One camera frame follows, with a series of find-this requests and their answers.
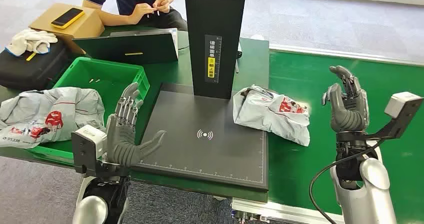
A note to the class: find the person's right hand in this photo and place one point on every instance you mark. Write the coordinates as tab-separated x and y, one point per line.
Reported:
140	11

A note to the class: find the black hard case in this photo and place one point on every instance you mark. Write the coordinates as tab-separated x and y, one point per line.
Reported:
30	72

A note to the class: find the brown cardboard box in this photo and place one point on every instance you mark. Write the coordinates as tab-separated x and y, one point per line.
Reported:
84	25

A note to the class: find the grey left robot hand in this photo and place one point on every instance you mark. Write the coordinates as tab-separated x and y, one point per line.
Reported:
122	143

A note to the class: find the large grey courier package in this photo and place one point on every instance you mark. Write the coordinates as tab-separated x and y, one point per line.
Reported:
43	113

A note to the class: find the dark laptop computer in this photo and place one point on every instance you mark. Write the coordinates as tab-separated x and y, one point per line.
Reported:
132	47

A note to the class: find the wrist camera pale box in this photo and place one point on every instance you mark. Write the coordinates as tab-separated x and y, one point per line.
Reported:
87	146
402	105

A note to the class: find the person's right forearm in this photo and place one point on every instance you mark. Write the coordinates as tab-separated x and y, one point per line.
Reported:
114	18

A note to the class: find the small grey courier package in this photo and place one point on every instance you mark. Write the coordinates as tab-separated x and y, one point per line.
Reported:
265	116

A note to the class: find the white glove blue cuff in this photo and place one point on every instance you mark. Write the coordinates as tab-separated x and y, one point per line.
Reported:
23	39
41	46

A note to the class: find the person's hand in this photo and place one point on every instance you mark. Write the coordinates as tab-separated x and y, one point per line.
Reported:
140	11
162	5

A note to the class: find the right wrist camera pale box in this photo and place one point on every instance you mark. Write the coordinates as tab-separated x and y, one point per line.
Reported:
402	105

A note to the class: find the person's left hand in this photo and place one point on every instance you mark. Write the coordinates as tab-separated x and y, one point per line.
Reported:
162	5

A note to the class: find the green plastic crate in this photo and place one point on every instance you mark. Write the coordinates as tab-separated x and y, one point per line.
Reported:
109	77

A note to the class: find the aluminium conveyor side rail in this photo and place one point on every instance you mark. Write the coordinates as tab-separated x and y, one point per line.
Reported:
281	211
348	54

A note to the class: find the left wrist camera pale box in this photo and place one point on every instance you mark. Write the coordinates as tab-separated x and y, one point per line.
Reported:
87	146

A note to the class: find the green conveyor belt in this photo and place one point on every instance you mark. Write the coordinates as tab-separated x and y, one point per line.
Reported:
291	169

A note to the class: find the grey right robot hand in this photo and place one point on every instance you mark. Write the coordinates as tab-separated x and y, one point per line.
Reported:
348	116

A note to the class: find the black inbound scanner machine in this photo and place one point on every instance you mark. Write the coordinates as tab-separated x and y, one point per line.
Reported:
205	156

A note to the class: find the white round knob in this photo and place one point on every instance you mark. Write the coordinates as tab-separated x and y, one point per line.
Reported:
257	37

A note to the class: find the yellow cased smartphone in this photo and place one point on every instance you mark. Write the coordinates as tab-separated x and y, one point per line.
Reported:
67	17

